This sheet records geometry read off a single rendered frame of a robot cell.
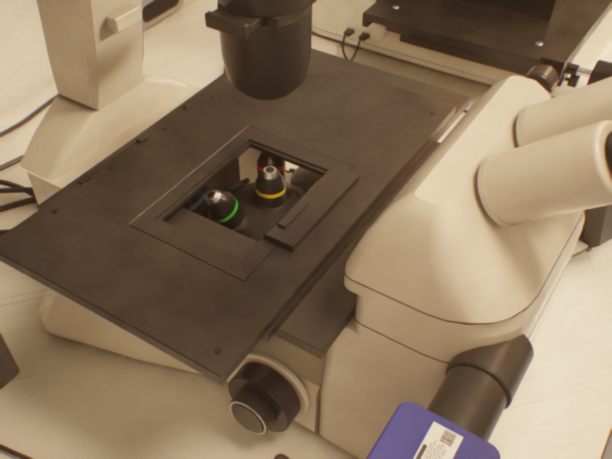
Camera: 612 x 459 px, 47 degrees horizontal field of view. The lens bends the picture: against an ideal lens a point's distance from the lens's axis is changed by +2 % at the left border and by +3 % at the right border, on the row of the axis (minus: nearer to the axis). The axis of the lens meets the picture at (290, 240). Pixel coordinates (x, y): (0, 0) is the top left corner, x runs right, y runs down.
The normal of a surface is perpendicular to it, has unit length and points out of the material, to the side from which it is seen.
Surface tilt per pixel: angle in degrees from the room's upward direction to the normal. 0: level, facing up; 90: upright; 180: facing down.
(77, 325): 48
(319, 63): 0
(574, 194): 94
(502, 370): 26
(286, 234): 0
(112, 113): 90
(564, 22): 0
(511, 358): 34
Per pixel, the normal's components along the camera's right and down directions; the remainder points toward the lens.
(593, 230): -0.84, 0.42
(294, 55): 0.62, 0.55
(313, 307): 0.00, -0.72
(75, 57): -0.55, 0.58
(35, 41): 0.84, 0.38
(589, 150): -0.77, -0.19
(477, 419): 0.46, -0.39
